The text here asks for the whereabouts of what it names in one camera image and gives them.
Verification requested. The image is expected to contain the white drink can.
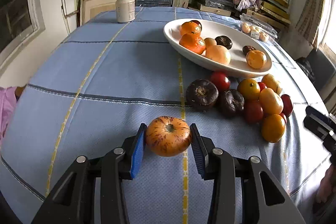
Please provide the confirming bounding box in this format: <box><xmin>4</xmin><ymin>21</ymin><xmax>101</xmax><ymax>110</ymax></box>
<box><xmin>115</xmin><ymin>0</ymin><xmax>135</xmax><ymax>23</ymax></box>

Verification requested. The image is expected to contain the carved wooden chair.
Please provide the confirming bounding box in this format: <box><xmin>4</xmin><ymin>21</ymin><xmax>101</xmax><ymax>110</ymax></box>
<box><xmin>14</xmin><ymin>85</ymin><xmax>27</xmax><ymax>101</ymax></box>

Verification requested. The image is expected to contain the clear plastic clamshell box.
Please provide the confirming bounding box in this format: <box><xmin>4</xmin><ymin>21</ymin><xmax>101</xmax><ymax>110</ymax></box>
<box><xmin>239</xmin><ymin>13</ymin><xmax>279</xmax><ymax>43</ymax></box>

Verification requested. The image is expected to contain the red striped orange fruit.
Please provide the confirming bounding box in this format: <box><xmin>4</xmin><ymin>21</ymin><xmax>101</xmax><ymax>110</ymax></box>
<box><xmin>145</xmin><ymin>116</ymin><xmax>192</xmax><ymax>157</ymax></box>

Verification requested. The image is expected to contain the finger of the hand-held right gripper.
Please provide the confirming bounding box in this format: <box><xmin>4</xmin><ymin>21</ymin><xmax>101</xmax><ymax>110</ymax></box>
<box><xmin>304</xmin><ymin>105</ymin><xmax>336</xmax><ymax>153</ymax></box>

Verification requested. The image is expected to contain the person's right hand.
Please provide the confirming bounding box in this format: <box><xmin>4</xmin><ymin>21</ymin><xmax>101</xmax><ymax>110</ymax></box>
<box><xmin>316</xmin><ymin>168</ymin><xmax>336</xmax><ymax>205</ymax></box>

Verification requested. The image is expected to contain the white oval plate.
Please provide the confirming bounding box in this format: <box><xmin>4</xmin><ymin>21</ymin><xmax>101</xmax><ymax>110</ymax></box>
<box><xmin>163</xmin><ymin>18</ymin><xmax>273</xmax><ymax>79</ymax></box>

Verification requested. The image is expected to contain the dark grey chair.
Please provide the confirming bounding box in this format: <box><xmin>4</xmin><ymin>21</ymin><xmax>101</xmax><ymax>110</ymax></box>
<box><xmin>307</xmin><ymin>47</ymin><xmax>328</xmax><ymax>77</ymax></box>

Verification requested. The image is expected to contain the pale pink orange fruit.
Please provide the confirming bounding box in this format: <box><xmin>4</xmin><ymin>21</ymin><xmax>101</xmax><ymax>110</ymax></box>
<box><xmin>246</xmin><ymin>50</ymin><xmax>267</xmax><ymax>69</ymax></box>

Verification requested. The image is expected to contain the orange mandarin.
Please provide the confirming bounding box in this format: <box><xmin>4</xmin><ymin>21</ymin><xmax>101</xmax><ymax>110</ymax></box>
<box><xmin>180</xmin><ymin>21</ymin><xmax>201</xmax><ymax>36</ymax></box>
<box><xmin>179</xmin><ymin>33</ymin><xmax>206</xmax><ymax>55</ymax></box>

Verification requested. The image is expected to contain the brick pattern curtain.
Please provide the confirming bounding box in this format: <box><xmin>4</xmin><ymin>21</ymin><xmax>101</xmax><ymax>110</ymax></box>
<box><xmin>295</xmin><ymin>0</ymin><xmax>326</xmax><ymax>46</ymax></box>

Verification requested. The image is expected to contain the yellow orange tomato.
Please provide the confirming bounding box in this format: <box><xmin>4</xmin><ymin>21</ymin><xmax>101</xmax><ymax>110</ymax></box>
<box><xmin>238</xmin><ymin>78</ymin><xmax>261</xmax><ymax>101</ymax></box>

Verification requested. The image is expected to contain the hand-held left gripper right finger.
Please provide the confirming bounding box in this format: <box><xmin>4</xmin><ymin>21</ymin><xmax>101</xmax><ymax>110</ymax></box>
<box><xmin>189</xmin><ymin>123</ymin><xmax>306</xmax><ymax>224</ymax></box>

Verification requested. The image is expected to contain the group of pale peaches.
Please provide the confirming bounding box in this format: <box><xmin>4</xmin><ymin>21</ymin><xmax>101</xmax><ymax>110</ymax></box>
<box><xmin>241</xmin><ymin>22</ymin><xmax>270</xmax><ymax>42</ymax></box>

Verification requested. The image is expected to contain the pink printed cloth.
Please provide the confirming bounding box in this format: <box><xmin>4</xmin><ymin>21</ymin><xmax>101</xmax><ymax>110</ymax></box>
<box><xmin>0</xmin><ymin>87</ymin><xmax>17</xmax><ymax>140</ymax></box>

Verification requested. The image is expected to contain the large pale yellow spotted fruit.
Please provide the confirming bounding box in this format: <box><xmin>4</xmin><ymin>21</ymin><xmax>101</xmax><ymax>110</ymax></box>
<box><xmin>259</xmin><ymin>88</ymin><xmax>284</xmax><ymax>115</ymax></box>

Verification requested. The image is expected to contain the dark purple mangosteen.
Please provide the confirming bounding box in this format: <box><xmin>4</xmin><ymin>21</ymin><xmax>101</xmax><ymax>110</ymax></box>
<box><xmin>215</xmin><ymin>35</ymin><xmax>233</xmax><ymax>50</ymax></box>

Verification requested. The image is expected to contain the smooth orange fruit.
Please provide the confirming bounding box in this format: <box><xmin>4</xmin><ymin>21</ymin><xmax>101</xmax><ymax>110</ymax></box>
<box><xmin>261</xmin><ymin>114</ymin><xmax>286</xmax><ymax>143</ymax></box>

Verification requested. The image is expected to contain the large dark purple fruit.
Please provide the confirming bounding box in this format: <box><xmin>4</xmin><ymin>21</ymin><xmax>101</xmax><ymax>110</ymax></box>
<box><xmin>186</xmin><ymin>79</ymin><xmax>219</xmax><ymax>111</ymax></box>

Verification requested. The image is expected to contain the white framed window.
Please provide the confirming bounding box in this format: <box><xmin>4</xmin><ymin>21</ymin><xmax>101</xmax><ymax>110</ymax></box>
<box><xmin>0</xmin><ymin>0</ymin><xmax>46</xmax><ymax>67</ymax></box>

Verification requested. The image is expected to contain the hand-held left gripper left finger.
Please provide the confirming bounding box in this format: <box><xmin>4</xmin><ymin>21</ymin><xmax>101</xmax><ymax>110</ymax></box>
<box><xmin>31</xmin><ymin>123</ymin><xmax>147</xmax><ymax>224</ymax></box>

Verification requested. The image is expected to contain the pale orange round fruit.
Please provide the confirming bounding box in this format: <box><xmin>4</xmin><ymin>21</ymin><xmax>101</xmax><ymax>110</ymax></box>
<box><xmin>205</xmin><ymin>45</ymin><xmax>231</xmax><ymax>65</ymax></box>

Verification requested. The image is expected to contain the bright wooden framed window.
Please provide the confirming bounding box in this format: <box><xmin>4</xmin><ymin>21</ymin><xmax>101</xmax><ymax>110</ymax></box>
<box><xmin>316</xmin><ymin>0</ymin><xmax>336</xmax><ymax>56</ymax></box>

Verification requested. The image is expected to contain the blue checked tablecloth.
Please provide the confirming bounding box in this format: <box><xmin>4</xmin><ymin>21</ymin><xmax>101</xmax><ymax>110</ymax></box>
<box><xmin>0</xmin><ymin>6</ymin><xmax>331</xmax><ymax>224</ymax></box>

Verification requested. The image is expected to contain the black jacket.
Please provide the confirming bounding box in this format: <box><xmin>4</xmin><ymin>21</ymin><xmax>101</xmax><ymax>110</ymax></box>
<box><xmin>295</xmin><ymin>57</ymin><xmax>315</xmax><ymax>83</ymax></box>

